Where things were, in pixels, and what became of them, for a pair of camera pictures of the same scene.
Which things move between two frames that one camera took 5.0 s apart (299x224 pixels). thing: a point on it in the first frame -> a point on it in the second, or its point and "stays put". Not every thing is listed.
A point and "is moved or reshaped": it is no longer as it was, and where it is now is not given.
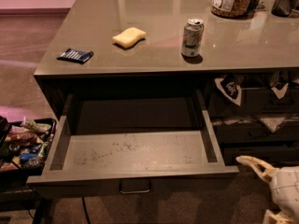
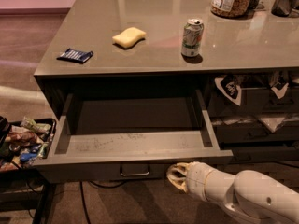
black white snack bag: [230, 85] stays put
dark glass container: [286, 1] stays put
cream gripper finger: [265, 171] -> [177, 174]
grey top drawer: [114, 144] is moved or reshaped
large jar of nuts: [231, 0] stays put
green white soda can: [192, 37] stays put
